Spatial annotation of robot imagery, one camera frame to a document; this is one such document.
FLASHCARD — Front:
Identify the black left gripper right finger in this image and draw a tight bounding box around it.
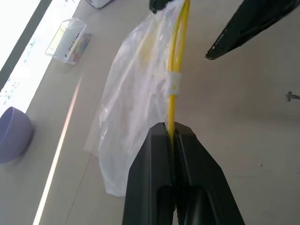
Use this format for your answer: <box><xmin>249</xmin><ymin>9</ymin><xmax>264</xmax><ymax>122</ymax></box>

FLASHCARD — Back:
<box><xmin>173</xmin><ymin>121</ymin><xmax>246</xmax><ymax>225</ymax></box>

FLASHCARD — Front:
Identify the clear yellow-zip plastic bag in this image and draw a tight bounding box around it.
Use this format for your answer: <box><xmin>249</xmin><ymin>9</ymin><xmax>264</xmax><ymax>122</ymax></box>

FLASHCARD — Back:
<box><xmin>83</xmin><ymin>0</ymin><xmax>192</xmax><ymax>197</ymax></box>

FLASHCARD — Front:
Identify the purple and white tissue box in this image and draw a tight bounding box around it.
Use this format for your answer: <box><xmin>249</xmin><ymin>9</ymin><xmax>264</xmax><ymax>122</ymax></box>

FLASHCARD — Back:
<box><xmin>84</xmin><ymin>0</ymin><xmax>116</xmax><ymax>10</ymax></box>

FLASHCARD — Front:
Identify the purple bowl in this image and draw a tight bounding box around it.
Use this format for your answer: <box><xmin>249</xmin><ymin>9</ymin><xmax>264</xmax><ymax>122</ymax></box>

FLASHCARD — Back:
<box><xmin>0</xmin><ymin>106</ymin><xmax>35</xmax><ymax>165</ymax></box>

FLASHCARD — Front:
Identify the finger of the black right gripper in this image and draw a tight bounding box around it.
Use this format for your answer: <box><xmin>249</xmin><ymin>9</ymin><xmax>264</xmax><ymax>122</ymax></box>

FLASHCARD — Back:
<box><xmin>205</xmin><ymin>0</ymin><xmax>300</xmax><ymax>61</ymax></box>
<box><xmin>149</xmin><ymin>0</ymin><xmax>175</xmax><ymax>14</ymax></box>

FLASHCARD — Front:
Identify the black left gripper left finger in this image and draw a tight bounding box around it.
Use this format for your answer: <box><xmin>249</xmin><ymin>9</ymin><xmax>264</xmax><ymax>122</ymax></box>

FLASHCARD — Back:
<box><xmin>121</xmin><ymin>121</ymin><xmax>176</xmax><ymax>225</ymax></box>

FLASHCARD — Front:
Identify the clear box of colourful clips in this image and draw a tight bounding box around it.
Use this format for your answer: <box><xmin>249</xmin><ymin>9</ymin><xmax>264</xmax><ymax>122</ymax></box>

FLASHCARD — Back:
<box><xmin>44</xmin><ymin>17</ymin><xmax>92</xmax><ymax>67</ymax></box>

